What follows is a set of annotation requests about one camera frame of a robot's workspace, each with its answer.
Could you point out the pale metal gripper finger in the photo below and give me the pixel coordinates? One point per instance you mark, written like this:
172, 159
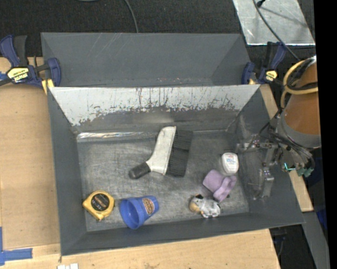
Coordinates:
247, 147
266, 182

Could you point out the white dental floss box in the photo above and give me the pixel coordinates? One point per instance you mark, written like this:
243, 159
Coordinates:
230, 162

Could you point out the white and grey toy animal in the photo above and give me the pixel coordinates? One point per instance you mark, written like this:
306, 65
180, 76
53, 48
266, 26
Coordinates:
207, 207

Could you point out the white brush with black bristles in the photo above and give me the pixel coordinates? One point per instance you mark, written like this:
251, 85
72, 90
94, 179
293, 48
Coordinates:
164, 154

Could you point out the blue plastic cup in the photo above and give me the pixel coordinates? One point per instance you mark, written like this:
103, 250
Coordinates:
136, 211

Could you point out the grey metal bin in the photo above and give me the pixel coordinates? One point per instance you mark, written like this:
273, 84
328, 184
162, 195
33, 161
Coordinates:
152, 61

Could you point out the yellow and black tape measure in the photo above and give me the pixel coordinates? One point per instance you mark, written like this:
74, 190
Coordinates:
98, 205

